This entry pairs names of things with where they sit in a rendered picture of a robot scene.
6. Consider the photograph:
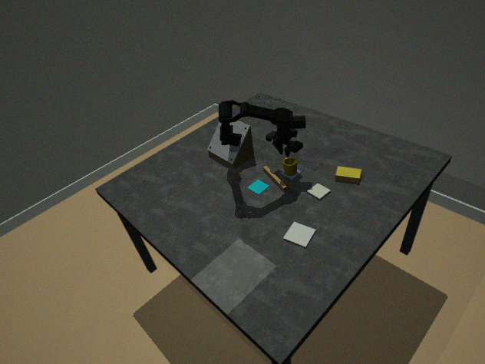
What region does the pale grey flat square tile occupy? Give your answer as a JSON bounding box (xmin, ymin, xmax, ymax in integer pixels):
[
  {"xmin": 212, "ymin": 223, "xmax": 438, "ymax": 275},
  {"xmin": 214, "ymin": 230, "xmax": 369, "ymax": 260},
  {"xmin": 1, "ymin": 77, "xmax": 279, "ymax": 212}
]
[
  {"xmin": 307, "ymin": 184, "xmax": 331, "ymax": 200},
  {"xmin": 283, "ymin": 222, "xmax": 316, "ymax": 248}
]

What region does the tan flat bar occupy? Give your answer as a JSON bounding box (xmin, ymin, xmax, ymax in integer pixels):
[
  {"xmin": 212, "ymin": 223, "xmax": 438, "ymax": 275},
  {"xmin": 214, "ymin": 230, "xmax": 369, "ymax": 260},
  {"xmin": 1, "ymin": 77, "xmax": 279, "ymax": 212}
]
[{"xmin": 263, "ymin": 166, "xmax": 288, "ymax": 192}]

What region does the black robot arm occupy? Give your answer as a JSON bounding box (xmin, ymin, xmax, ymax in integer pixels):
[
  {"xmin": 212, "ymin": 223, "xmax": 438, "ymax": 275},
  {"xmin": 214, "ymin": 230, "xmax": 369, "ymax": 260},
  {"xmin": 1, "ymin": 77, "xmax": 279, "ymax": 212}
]
[{"xmin": 219, "ymin": 100, "xmax": 306, "ymax": 147}]

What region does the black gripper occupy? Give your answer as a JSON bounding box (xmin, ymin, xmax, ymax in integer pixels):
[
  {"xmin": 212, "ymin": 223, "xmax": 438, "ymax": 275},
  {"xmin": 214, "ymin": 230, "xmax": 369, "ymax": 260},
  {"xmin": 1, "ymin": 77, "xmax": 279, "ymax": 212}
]
[{"xmin": 266, "ymin": 128, "xmax": 303, "ymax": 157}]

